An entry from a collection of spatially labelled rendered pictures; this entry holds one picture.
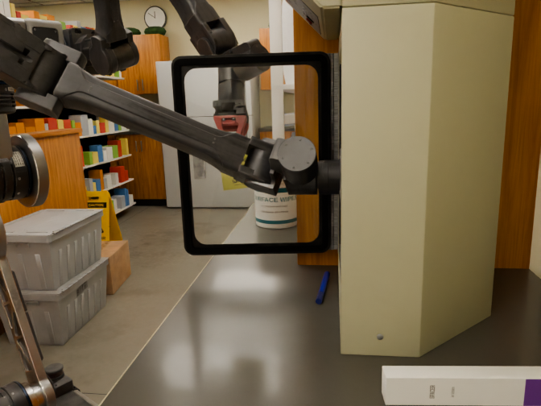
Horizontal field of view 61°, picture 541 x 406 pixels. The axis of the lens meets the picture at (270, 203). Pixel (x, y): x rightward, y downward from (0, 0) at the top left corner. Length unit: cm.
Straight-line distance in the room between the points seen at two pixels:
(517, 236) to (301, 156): 56
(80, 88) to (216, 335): 44
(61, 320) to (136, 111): 219
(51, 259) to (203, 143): 205
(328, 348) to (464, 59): 45
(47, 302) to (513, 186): 238
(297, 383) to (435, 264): 25
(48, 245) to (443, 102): 232
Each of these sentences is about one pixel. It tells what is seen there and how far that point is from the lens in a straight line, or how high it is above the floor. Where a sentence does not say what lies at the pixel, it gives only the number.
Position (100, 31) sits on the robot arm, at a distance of 130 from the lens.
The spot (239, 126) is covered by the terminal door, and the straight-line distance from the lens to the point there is 92.
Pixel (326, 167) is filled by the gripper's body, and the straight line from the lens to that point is 75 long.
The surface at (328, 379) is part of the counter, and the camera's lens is 66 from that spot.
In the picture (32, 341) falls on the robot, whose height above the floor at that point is 52.
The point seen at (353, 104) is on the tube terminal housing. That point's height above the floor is 129.
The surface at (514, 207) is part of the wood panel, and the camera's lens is 107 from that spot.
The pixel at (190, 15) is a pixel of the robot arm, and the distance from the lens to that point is 104.
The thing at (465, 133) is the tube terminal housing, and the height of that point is 125.
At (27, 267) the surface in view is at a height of 47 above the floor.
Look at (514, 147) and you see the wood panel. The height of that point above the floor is 120.
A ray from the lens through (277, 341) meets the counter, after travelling 74.
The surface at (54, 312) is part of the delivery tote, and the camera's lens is 284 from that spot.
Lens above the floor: 130
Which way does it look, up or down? 12 degrees down
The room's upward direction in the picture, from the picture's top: 2 degrees counter-clockwise
